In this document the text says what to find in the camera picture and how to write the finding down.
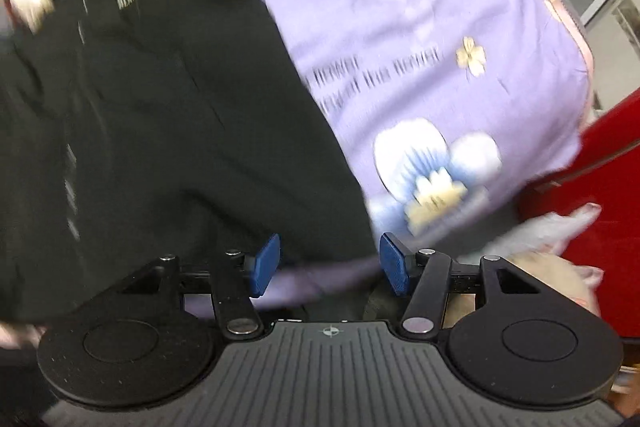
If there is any black garment with white print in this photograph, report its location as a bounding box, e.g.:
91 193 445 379
0 0 488 325

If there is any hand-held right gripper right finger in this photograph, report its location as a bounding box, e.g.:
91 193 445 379
379 232 543 337

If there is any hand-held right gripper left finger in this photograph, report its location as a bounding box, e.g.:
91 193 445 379
120 234 282 340

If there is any red smooth object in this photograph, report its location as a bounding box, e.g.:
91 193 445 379
517 89 640 343

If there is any purple floral bed sheet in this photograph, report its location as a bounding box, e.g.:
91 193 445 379
250 0 603 323

